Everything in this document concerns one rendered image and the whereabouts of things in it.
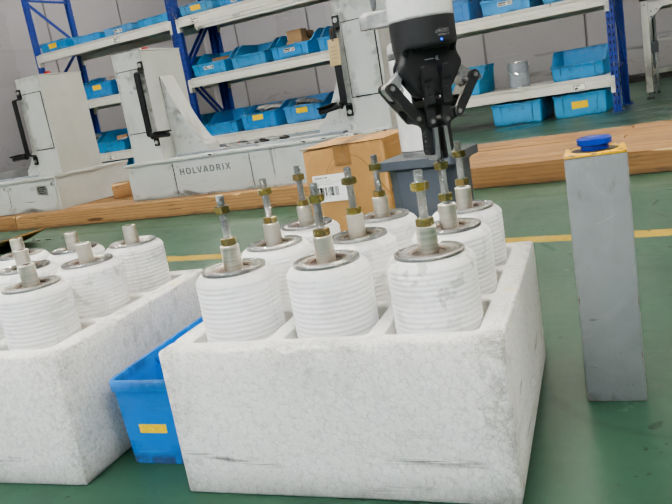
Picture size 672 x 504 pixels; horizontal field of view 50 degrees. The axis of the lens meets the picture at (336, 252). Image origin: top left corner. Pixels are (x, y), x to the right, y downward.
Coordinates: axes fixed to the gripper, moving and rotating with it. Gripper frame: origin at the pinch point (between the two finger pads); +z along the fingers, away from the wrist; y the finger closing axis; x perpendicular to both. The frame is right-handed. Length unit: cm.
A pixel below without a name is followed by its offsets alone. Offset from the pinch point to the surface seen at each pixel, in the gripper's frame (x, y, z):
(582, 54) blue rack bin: 358, 354, -5
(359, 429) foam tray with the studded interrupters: -8.6, -19.5, 27.0
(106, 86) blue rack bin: 668, 48, -51
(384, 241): 3.7, -7.1, 10.9
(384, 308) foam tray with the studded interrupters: 0.2, -10.3, 18.0
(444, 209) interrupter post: -0.7, -0.8, 7.9
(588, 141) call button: -7.4, 15.8, 2.9
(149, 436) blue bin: 18, -38, 31
